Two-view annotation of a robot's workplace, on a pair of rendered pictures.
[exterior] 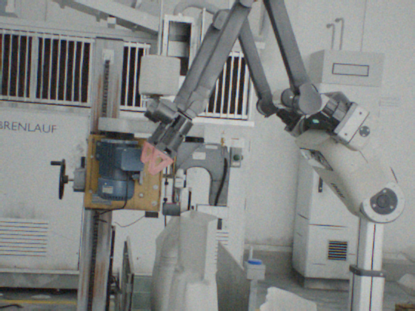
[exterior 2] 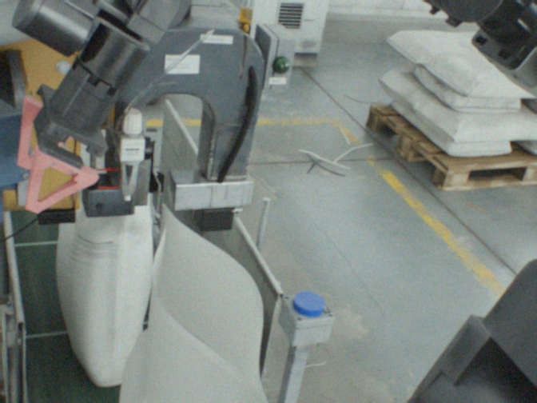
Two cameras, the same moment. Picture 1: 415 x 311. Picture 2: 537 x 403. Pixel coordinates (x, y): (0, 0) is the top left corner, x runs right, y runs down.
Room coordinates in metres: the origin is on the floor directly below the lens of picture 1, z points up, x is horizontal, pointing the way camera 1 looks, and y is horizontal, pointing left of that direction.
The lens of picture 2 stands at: (2.24, 0.21, 1.68)
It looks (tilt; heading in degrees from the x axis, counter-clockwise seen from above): 30 degrees down; 342
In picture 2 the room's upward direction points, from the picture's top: 10 degrees clockwise
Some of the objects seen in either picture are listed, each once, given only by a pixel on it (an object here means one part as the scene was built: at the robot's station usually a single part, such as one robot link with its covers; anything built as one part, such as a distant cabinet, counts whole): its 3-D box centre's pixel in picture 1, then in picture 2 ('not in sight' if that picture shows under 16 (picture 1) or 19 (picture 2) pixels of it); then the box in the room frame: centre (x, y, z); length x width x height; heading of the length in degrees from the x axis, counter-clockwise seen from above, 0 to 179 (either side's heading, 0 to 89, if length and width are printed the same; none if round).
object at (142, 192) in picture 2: (184, 201); (140, 172); (3.35, 0.09, 1.08); 0.03 x 0.01 x 0.13; 97
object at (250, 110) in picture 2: (221, 176); (237, 113); (3.34, -0.06, 1.20); 0.05 x 0.05 x 0.27; 7
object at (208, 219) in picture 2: (218, 223); (221, 213); (3.37, -0.07, 0.98); 0.09 x 0.05 x 0.05; 97
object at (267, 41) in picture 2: (235, 157); (272, 56); (3.39, -0.12, 1.29); 0.08 x 0.05 x 0.09; 7
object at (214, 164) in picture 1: (198, 169); (169, 70); (3.48, 0.04, 1.21); 0.30 x 0.25 x 0.30; 7
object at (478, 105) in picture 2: not in sight; (460, 81); (5.66, -1.86, 0.44); 0.66 x 0.42 x 0.14; 2
